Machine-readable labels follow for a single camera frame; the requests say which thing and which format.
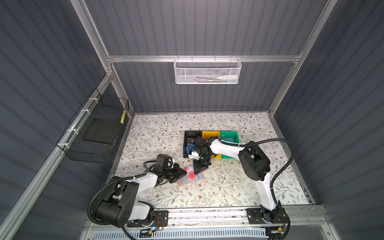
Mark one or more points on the white card with red circle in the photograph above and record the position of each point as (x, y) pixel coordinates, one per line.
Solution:
(191, 177)

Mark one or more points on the yellow tag on basket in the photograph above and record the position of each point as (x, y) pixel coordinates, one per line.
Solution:
(123, 117)

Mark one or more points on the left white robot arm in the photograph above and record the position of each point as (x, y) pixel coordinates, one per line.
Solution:
(116, 202)

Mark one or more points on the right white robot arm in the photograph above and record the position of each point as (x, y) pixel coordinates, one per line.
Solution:
(254, 161)

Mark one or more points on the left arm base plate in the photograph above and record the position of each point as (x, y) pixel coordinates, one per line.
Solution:
(160, 219)

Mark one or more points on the black wire wall basket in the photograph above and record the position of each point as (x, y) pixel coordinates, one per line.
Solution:
(100, 107)

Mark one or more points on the yellow plastic bin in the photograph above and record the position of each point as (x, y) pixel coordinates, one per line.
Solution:
(208, 134)

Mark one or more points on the white vented cable duct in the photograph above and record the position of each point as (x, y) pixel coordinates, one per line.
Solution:
(203, 233)

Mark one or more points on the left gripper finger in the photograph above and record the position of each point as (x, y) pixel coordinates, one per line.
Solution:
(180, 181)
(180, 172)

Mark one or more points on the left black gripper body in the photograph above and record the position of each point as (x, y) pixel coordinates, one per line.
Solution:
(171, 173)

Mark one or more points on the black pad in basket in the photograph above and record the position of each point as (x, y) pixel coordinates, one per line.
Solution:
(100, 131)

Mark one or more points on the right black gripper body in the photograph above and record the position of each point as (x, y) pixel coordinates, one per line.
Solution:
(204, 160)

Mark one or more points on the blue card in bin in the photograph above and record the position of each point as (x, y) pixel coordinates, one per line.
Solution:
(190, 149)

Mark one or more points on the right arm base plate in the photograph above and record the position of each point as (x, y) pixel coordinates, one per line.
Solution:
(262, 215)

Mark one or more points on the black plastic bin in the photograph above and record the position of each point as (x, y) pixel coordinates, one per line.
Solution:
(189, 139)

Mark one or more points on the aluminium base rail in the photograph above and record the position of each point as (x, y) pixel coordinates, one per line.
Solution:
(216, 217)

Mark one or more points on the green plastic bin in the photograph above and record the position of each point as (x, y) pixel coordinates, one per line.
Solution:
(230, 136)

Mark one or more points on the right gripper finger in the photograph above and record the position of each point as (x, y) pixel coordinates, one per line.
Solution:
(197, 168)
(206, 162)

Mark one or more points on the white wire mesh basket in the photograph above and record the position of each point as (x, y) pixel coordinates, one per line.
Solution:
(204, 71)

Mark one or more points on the white marker in basket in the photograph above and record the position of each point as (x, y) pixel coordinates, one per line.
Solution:
(228, 78)

